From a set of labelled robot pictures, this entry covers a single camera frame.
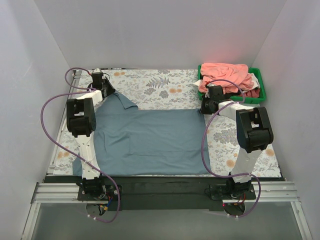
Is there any blue-grey t shirt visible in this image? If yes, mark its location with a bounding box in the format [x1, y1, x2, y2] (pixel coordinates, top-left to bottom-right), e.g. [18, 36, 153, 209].
[73, 92, 210, 176]

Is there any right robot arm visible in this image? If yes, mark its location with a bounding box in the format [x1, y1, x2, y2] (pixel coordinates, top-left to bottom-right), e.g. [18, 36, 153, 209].
[200, 85, 274, 200]

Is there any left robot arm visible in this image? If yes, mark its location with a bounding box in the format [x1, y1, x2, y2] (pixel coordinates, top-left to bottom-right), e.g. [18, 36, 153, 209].
[66, 68, 115, 200]

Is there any pink t shirt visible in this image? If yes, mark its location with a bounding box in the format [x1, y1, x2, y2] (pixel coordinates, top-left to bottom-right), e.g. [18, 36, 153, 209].
[198, 63, 260, 94]

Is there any dark red t shirt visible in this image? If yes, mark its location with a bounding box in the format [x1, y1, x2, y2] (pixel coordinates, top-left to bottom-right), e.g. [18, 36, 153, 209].
[242, 88, 261, 98]

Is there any green plastic bin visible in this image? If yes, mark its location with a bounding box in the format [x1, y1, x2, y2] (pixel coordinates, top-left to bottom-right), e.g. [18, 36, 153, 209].
[197, 64, 267, 104]

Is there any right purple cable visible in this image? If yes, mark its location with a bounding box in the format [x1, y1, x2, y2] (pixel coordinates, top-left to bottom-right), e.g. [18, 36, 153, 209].
[200, 79, 263, 220]

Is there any aluminium rail frame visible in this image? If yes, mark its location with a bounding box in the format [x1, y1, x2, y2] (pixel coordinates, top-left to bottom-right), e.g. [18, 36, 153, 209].
[21, 69, 313, 240]

